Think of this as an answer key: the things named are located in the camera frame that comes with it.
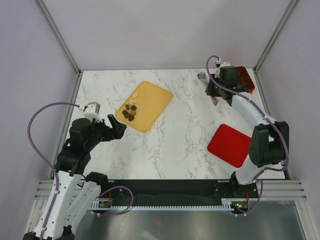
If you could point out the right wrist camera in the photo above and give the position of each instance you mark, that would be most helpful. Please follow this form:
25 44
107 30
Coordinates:
220 64

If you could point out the dark leaf oval chocolate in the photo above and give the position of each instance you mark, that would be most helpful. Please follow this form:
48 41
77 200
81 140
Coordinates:
131 118

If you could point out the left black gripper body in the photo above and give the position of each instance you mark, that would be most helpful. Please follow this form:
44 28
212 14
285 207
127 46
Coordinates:
107 134

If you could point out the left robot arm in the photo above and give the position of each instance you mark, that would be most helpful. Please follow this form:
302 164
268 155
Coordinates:
62 215

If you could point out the aluminium frame post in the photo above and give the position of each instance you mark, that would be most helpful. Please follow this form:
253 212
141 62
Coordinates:
57 34
275 34

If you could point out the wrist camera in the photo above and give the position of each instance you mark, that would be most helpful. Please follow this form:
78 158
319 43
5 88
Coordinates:
220 64
91 112

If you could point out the left aluminium frame post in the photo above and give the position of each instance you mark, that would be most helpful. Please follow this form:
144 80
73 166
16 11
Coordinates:
57 34

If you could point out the red box lid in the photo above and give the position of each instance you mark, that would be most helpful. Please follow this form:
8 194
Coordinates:
230 145

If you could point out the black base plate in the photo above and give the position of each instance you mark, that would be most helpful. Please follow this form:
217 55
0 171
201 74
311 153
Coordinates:
177 192

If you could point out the white square chocolate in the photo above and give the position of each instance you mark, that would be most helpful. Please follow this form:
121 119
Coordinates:
133 102

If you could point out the white oval chocolate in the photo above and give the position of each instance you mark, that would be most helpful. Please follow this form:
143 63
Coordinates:
135 95

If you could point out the yellow plastic tray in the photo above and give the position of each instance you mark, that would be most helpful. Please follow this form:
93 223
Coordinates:
150 102

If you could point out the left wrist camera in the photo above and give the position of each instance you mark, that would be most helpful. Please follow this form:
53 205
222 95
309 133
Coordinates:
91 112

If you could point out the brown rectangular chocolate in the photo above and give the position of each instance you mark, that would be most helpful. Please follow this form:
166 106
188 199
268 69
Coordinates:
127 115

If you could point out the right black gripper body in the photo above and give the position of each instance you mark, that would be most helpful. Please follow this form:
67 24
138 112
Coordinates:
213 90

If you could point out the red chocolate box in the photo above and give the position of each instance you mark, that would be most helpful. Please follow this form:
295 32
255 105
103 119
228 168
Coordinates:
244 78

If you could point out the right aluminium frame post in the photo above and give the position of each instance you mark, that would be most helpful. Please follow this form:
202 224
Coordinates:
275 34

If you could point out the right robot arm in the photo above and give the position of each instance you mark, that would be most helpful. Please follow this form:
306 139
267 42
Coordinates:
269 143

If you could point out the white cable duct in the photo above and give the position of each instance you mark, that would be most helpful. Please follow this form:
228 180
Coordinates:
225 205

